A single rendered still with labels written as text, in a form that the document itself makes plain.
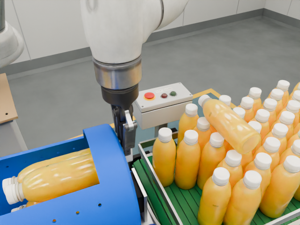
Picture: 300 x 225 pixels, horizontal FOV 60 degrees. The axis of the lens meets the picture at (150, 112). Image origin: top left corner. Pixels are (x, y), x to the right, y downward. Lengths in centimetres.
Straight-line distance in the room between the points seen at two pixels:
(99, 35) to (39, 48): 313
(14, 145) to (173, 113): 70
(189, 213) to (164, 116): 34
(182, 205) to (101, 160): 40
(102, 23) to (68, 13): 308
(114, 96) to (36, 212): 25
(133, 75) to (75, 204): 26
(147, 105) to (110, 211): 44
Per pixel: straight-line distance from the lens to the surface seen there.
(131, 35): 43
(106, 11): 41
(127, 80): 47
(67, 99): 294
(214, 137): 76
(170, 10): 52
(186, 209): 86
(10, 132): 121
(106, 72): 47
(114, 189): 54
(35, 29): 347
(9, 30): 119
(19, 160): 76
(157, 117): 93
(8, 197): 61
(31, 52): 355
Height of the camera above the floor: 163
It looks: 38 degrees down
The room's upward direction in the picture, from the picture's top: straight up
